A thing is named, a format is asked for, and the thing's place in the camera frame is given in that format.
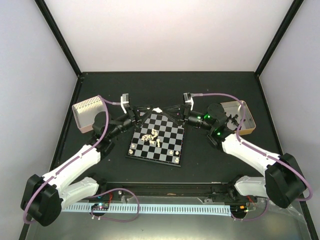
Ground light blue slotted cable duct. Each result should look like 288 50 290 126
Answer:
63 202 232 217

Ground white chess piece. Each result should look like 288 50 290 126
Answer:
153 107 163 113

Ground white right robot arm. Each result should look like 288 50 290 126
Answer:
162 103 307 209

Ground pink metal tin box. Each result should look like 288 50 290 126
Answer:
71 96 105 134

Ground black frame post right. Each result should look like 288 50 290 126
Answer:
254 0 304 77

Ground gold metal tin tray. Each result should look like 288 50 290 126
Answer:
221 100 256 136

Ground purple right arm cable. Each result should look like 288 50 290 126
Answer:
191 92 314 223

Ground black and white chessboard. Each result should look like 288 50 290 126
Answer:
127 111 185 167

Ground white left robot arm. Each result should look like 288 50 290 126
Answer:
20 97 164 227

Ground black frame post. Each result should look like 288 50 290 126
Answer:
254 0 304 77
34 0 82 77

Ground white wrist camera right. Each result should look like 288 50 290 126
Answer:
183 92 194 111

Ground pile of black chess pieces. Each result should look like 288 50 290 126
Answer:
225 114 241 131

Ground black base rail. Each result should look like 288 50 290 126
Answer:
94 181 271 201

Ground pile of white chess pieces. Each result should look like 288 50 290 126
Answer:
141 129 161 148

